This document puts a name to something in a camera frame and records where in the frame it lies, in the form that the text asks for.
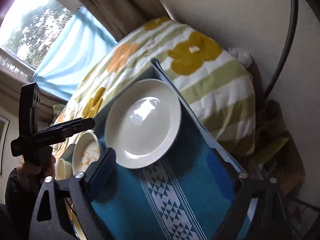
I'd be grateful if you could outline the cream ceramic bowl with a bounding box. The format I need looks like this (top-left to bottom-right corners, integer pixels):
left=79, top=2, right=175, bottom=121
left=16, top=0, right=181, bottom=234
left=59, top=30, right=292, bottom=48
left=56, top=158, right=73, bottom=180

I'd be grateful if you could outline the oval plate with yellow print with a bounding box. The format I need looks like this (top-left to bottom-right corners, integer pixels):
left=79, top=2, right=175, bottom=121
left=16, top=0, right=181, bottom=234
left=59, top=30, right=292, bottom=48
left=72, top=130, right=100, bottom=175

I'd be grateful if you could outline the large cream dinner plate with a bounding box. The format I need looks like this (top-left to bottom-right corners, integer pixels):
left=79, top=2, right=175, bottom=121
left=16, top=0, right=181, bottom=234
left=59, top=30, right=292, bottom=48
left=105, top=79, right=182, bottom=169

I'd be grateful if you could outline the person's left hand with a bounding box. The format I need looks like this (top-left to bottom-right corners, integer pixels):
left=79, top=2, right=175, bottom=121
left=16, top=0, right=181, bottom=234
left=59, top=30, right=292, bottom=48
left=16, top=154, right=56, bottom=190

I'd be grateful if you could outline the framed city picture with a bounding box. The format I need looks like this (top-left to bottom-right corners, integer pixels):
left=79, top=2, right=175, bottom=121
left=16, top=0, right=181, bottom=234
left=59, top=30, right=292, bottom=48
left=0, top=115, right=10, bottom=174

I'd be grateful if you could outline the grey folding tray table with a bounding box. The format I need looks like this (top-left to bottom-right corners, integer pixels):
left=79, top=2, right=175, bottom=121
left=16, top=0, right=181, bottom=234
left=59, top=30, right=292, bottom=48
left=150, top=57, right=249, bottom=178

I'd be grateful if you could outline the light blue window cloth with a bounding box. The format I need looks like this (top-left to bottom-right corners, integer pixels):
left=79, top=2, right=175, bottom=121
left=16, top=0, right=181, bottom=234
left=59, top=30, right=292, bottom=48
left=30, top=6, right=117, bottom=101

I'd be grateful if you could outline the floral striped duvet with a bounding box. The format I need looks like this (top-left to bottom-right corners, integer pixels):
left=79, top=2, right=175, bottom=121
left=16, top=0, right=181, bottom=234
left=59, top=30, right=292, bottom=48
left=55, top=17, right=255, bottom=156

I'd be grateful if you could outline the window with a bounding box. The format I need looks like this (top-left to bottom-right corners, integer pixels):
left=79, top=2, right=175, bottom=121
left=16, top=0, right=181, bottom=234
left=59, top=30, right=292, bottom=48
left=1, top=0, right=82, bottom=70

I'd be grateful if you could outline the beige curtain left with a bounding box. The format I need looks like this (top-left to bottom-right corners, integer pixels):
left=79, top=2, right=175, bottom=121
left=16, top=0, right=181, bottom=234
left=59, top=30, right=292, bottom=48
left=79, top=0, right=169, bottom=41

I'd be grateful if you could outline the black camera box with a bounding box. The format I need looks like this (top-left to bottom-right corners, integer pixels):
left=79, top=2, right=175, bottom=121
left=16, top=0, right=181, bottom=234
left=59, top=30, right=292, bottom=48
left=18, top=82, right=41, bottom=137

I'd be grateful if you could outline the black cable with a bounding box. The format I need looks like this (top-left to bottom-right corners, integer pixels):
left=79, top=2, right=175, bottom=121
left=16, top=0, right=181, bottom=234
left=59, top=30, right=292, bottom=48
left=262, top=0, right=299, bottom=103

